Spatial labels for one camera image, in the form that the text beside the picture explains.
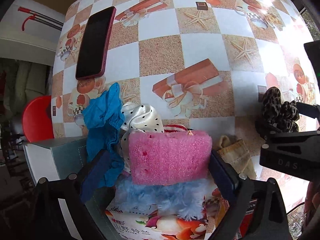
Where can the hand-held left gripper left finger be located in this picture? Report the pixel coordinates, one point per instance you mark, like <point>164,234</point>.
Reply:
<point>95,177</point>

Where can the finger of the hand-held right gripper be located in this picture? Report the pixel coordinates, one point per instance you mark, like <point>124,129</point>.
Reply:
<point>308,110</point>
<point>268,130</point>

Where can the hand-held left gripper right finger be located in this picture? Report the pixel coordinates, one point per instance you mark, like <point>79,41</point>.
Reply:
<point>222,177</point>

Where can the teal scrunchie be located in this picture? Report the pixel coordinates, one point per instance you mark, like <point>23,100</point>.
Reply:
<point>111,162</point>

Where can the leopard print scrunchie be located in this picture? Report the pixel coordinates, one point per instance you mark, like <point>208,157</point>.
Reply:
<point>277,110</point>

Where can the beige sock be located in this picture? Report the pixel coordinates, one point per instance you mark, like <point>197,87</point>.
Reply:
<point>237,155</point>

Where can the grey cardboard box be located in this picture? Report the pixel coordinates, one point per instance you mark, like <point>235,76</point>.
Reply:
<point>62,155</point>

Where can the pink sponge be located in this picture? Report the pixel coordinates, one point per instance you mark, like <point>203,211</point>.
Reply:
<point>170,155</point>

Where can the light blue fluffy scrunchie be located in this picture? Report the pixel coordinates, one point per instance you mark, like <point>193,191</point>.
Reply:
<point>162,197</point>

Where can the bright blue scrunchie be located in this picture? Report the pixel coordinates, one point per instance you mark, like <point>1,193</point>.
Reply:
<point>105,110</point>

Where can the white polka dot scrunchie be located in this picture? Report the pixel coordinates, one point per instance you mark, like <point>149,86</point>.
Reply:
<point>142,117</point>

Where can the person's right forearm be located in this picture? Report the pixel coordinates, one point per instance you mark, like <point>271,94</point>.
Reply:
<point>312,205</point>

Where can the orange packet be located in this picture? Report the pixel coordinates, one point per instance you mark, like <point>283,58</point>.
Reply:
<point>223,215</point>

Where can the white tissue packet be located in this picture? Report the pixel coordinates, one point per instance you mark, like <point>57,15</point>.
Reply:
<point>155,227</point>

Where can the red plastic chair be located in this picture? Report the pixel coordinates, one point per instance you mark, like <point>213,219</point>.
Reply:
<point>36,120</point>

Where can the pale green sofa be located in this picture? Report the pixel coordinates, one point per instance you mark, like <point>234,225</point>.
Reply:
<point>25,80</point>

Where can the checkered patterned tablecloth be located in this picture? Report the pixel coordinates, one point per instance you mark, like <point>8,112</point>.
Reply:
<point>160,55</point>

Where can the red cased smartphone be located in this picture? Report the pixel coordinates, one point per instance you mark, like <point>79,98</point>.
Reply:
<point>95,45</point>

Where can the red broom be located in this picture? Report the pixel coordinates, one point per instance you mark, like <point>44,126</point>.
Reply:
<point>42,17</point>

